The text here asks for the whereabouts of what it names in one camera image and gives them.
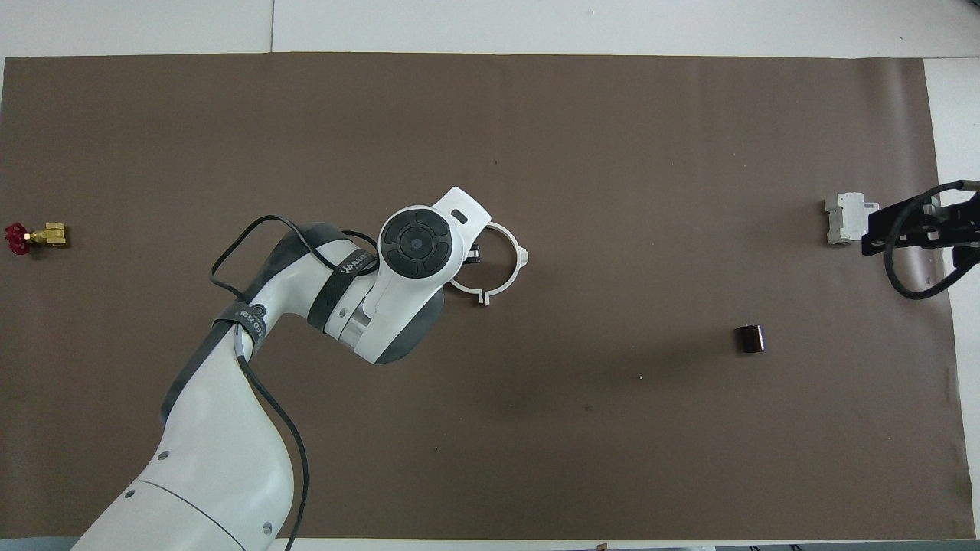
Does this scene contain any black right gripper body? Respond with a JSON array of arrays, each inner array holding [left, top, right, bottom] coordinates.
[[923, 195, 980, 250]]

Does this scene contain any white half-ring pipe clamp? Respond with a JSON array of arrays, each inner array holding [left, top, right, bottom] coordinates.
[[481, 221, 531, 308], [448, 260, 489, 308]]

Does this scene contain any grey circuit breaker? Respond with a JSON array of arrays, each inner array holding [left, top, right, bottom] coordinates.
[[825, 192, 880, 246]]

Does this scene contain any brown paper table mat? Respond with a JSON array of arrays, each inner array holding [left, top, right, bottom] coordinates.
[[0, 52, 975, 541]]

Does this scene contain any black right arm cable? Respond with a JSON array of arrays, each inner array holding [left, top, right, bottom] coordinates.
[[884, 180, 980, 301]]

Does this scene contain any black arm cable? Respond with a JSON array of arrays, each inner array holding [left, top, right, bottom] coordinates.
[[884, 180, 980, 301], [209, 215, 384, 551]]

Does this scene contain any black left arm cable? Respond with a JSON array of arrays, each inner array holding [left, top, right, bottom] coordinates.
[[209, 215, 384, 551]]

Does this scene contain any brass valve with red handle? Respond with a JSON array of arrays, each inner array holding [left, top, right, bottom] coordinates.
[[4, 222, 69, 256]]

